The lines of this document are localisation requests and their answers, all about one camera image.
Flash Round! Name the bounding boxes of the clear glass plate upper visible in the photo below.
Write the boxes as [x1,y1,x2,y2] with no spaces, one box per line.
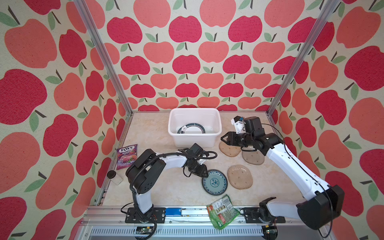
[219,142,242,157]

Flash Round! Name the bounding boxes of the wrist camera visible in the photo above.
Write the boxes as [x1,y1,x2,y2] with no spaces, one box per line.
[187,143,204,157]
[231,116,263,134]

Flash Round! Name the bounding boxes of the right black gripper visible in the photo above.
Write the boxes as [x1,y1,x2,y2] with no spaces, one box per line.
[220,130,255,148]

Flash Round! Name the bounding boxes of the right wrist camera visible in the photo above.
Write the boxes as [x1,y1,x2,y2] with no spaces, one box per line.
[231,116,263,134]

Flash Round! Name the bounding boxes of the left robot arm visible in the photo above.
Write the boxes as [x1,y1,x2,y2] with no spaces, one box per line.
[126,144,217,214]

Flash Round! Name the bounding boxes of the purple candy bag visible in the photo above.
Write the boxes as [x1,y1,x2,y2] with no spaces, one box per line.
[116,144,138,170]

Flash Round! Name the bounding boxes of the white plastic bin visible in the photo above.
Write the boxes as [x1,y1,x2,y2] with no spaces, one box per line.
[168,108,222,148]

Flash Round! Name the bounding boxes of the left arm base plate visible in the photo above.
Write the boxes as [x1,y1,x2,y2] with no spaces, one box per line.
[125,207,166,224]

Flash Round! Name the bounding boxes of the green snack packet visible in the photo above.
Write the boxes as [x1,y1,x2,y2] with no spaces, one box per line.
[206,195,241,230]

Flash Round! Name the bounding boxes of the clear glass plate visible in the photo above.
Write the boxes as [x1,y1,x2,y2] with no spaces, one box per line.
[219,142,242,157]
[227,165,254,190]
[242,151,265,165]

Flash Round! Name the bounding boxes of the clear glass plate lower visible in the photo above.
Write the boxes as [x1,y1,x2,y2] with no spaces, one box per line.
[227,165,254,190]

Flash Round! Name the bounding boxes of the teal patterned small plate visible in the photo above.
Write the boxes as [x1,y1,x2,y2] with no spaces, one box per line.
[202,169,228,196]

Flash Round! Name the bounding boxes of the right aluminium corner post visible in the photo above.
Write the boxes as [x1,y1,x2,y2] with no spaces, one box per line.
[267,1,341,117]

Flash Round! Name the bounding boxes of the small clear bottle black cap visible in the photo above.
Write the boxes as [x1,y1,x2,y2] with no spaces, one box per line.
[107,170,123,185]

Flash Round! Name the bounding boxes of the blue label block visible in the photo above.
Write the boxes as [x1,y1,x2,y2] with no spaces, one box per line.
[165,208,182,217]

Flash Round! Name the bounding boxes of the clear glass plate right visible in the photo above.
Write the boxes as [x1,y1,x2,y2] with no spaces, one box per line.
[242,151,265,165]

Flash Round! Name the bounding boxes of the left aluminium corner post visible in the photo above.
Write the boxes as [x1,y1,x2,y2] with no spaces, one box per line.
[74,0,133,117]

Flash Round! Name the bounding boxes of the black corrugated cable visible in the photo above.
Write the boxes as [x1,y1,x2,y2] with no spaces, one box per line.
[128,150,218,240]

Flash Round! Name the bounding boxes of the aluminium front rail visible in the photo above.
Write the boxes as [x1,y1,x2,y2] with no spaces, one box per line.
[72,206,335,240]

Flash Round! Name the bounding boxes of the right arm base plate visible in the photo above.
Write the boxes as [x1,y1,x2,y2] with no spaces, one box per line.
[240,207,286,224]

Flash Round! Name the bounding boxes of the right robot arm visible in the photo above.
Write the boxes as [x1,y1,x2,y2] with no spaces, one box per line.
[221,132,345,230]

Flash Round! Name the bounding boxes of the aluminium corner post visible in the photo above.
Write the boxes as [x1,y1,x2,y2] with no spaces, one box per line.
[267,1,341,117]
[74,0,133,117]

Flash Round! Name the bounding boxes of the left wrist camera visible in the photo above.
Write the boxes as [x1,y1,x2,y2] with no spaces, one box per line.
[187,143,204,157]

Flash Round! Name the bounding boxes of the white plate red green stripes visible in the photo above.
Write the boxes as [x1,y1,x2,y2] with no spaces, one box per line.
[177,123,206,134]

